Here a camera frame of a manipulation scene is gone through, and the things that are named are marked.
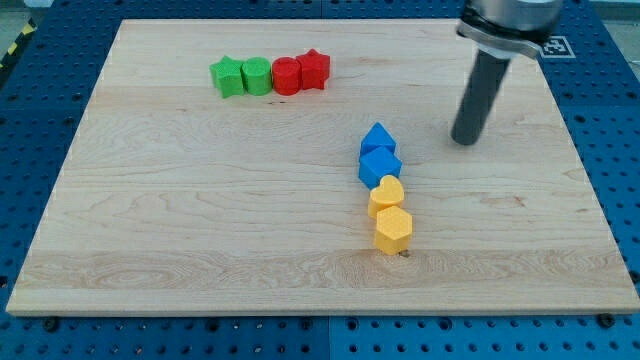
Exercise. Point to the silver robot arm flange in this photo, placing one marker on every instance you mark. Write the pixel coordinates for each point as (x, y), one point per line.
(505, 29)

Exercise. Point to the blue cube block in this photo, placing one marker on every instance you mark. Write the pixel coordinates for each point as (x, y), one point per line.
(376, 164)

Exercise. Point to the yellow heart block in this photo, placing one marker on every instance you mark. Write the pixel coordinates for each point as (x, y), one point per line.
(389, 192)

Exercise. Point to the blue triangle block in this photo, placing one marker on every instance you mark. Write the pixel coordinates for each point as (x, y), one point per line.
(375, 138)

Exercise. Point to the yellow hexagon block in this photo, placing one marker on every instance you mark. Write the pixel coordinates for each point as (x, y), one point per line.
(393, 231)

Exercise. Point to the red star block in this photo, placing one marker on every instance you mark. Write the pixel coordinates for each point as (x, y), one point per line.
(315, 69)

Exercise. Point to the red cylinder block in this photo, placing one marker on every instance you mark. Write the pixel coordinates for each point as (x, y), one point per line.
(286, 76)

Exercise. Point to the green cylinder block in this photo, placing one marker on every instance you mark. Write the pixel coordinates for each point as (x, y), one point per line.
(257, 76)

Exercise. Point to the green star block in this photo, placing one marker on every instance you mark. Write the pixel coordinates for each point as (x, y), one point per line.
(227, 76)

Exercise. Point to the light wooden board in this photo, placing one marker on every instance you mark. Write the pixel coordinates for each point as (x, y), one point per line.
(174, 201)

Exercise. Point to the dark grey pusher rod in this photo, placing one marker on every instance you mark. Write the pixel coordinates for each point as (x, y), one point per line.
(482, 87)

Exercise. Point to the white fiducial marker tag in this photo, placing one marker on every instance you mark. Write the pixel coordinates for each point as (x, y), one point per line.
(557, 47)

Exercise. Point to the yellow black hazard tape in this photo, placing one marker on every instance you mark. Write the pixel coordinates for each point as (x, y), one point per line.
(18, 46)

